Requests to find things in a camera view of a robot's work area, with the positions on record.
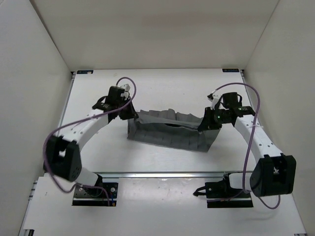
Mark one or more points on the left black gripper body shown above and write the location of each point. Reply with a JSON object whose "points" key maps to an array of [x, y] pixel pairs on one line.
{"points": [[123, 102]]}

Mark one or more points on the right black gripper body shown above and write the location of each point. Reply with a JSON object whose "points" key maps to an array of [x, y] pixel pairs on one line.
{"points": [[220, 116]]}

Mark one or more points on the grey pleated skirt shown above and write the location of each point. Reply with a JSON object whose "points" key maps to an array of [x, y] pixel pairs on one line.
{"points": [[170, 129]]}

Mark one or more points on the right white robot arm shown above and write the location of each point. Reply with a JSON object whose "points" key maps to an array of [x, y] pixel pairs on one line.
{"points": [[274, 172]]}

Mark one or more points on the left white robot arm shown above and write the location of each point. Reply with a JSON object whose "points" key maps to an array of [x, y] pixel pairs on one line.
{"points": [[63, 152]]}

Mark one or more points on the blue label back right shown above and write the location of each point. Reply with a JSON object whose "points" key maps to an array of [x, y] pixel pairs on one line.
{"points": [[230, 70]]}

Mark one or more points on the blue label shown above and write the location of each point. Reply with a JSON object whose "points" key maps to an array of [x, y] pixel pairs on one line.
{"points": [[84, 72], [230, 70]]}

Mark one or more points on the blue label back left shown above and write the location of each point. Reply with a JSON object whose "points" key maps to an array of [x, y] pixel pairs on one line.
{"points": [[84, 72]]}

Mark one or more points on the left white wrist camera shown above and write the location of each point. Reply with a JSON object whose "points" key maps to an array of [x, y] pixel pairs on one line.
{"points": [[126, 87]]}

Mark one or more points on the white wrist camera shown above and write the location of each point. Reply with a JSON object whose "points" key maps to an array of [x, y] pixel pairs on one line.
{"points": [[126, 87], [213, 96]]}

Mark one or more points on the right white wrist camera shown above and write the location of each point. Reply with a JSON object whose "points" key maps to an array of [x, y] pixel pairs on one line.
{"points": [[213, 96]]}

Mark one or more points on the aluminium rail left side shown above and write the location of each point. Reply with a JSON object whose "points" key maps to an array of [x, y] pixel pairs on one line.
{"points": [[65, 100]]}

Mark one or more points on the aluminium rail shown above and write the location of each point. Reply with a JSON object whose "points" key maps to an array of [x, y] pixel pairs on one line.
{"points": [[65, 100], [164, 174]]}

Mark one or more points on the aluminium rail front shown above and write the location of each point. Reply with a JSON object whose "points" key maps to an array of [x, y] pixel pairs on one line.
{"points": [[164, 174]]}

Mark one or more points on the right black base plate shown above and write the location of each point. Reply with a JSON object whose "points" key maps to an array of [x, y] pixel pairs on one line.
{"points": [[221, 195]]}

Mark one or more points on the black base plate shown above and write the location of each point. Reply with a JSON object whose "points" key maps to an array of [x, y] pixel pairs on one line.
{"points": [[221, 195], [85, 197]]}

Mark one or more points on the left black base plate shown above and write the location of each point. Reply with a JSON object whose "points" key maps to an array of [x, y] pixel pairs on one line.
{"points": [[85, 197]]}

